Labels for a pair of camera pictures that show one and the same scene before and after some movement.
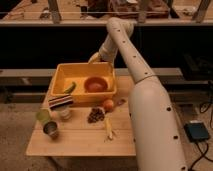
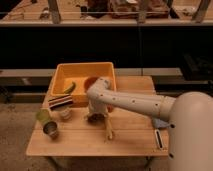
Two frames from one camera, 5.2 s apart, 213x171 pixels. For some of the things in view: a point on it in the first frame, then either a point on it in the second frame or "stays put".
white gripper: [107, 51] → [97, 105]
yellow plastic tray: [86, 82] stays put
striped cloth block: [60, 101] stays put
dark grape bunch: [95, 115] stays put
